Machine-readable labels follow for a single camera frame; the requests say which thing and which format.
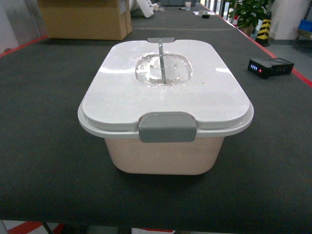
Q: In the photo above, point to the white box lid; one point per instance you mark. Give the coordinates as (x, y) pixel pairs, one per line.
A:
(170, 92)

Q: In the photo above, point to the black battery pack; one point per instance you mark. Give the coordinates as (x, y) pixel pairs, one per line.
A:
(265, 68)

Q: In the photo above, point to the white paper cup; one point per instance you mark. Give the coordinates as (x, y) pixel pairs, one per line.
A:
(188, 5)

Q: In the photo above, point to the cardboard box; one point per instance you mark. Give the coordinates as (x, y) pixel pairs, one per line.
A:
(86, 19)

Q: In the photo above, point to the potted green plant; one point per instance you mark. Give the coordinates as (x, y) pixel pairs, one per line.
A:
(249, 13)

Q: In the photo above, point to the yellow black striped post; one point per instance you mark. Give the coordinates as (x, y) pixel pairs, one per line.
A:
(262, 37)

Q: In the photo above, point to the pink plastic storage box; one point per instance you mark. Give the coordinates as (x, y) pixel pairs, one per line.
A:
(177, 158)

